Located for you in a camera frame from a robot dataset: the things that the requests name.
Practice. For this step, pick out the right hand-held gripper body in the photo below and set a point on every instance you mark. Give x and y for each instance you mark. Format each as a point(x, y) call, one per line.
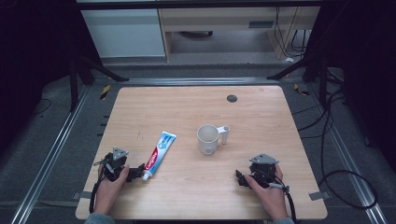
point(264, 169)

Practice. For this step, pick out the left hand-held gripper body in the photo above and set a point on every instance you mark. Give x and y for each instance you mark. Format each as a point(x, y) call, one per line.
point(115, 161)

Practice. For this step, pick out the red white blue toothpaste tube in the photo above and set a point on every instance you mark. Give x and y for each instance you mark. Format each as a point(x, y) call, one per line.
point(157, 155)

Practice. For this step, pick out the person's left hand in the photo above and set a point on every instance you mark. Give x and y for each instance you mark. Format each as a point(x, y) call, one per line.
point(109, 193)

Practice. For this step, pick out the person's right hand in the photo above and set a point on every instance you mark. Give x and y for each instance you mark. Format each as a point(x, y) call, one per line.
point(271, 199)

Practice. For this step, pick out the grey tape tab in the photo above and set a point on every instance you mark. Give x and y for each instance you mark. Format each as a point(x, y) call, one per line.
point(319, 195)
point(81, 195)

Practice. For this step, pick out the yellow black tape strip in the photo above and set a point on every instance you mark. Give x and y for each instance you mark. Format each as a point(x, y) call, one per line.
point(105, 91)
point(301, 90)

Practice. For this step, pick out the round grey table grommet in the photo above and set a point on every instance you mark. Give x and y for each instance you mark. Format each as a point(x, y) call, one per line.
point(232, 98)

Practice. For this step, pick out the black metal stand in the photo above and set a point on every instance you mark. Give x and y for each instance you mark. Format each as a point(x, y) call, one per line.
point(322, 81)
point(74, 84)

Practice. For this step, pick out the white cabinet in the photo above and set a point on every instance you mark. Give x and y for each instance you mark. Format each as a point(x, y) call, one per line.
point(124, 32)

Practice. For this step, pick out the metal floor rail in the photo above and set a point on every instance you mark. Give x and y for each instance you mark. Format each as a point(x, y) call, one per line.
point(348, 161)
point(46, 161)

